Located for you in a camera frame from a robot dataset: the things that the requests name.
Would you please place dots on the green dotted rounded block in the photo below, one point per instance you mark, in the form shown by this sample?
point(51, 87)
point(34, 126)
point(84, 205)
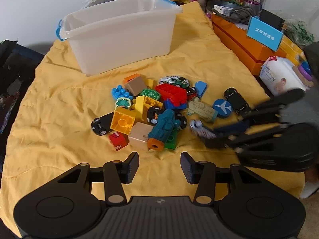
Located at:
point(149, 93)

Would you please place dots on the big yellow hollow block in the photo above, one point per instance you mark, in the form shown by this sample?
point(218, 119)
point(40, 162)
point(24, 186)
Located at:
point(123, 122)

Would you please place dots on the white plastic storage bin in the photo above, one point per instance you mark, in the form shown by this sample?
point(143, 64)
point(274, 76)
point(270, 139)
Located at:
point(119, 34)

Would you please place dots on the yellow box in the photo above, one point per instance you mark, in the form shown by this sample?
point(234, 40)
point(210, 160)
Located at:
point(292, 48)

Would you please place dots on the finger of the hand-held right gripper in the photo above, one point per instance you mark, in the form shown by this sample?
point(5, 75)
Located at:
point(239, 140)
point(269, 105)

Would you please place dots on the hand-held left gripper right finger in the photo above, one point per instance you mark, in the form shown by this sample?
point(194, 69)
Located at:
point(188, 166)

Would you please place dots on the red black toy car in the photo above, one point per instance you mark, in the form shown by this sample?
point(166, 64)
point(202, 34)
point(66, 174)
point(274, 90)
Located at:
point(192, 93)

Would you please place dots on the pale wooden cube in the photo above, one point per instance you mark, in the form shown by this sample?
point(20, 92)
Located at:
point(139, 135)

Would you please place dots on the red long studded block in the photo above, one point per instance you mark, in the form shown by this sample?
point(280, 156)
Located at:
point(172, 92)

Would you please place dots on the dark blue toy vehicle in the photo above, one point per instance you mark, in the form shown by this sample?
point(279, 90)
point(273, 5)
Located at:
point(225, 129)

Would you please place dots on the small yellow block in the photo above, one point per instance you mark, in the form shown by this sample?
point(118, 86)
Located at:
point(150, 82)

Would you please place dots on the blue card sign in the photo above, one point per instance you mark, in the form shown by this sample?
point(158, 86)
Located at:
point(264, 33)

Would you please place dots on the orange box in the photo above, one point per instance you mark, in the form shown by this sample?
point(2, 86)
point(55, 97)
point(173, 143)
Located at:
point(239, 47)

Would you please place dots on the yellow solid block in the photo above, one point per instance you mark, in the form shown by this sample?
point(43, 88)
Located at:
point(140, 103)

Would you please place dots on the frog picture block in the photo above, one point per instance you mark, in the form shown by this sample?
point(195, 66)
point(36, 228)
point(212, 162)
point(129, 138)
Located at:
point(122, 102)

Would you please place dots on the teal toy train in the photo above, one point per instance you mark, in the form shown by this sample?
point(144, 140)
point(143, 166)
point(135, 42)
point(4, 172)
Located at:
point(163, 129)

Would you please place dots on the brown wooden cube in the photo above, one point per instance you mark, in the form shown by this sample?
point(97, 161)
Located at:
point(135, 86)

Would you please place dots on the wet wipes pack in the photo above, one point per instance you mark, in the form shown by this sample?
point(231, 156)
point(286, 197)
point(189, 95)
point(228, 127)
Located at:
point(281, 76)

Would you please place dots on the green white toy car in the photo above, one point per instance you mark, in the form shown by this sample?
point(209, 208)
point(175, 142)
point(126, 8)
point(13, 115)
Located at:
point(174, 80)

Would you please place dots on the pile of green plastic toys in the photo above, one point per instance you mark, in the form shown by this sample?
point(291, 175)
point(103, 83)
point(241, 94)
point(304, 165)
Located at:
point(299, 31)

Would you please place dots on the light blue plain block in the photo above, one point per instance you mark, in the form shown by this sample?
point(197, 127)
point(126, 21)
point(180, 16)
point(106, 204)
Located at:
point(201, 88)

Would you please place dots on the dark blue block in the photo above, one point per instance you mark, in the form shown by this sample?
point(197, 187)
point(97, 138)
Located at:
point(174, 104)

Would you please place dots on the light blue studded block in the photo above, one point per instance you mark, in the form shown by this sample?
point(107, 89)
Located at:
point(121, 93)

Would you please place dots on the grey green toy vehicle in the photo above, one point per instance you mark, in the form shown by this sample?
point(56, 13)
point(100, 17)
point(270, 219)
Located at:
point(203, 109)

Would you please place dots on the yellow hollow long block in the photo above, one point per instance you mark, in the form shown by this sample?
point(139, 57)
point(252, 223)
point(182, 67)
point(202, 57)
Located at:
point(152, 102)

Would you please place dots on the red cube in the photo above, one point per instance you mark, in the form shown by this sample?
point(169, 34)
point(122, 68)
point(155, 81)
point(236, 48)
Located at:
point(118, 140)

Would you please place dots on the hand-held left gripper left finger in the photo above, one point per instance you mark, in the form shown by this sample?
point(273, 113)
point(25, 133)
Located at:
point(132, 166)

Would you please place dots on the yellow blanket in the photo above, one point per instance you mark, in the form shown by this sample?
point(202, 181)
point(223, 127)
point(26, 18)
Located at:
point(62, 109)

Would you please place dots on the blue round airplane disc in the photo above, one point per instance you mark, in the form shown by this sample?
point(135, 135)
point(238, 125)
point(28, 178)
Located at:
point(222, 107)

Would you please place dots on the orange hollow block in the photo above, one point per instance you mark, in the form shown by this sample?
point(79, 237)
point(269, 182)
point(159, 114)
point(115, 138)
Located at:
point(130, 77)

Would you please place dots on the black box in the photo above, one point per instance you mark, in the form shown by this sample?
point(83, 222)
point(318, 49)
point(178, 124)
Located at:
point(271, 20)

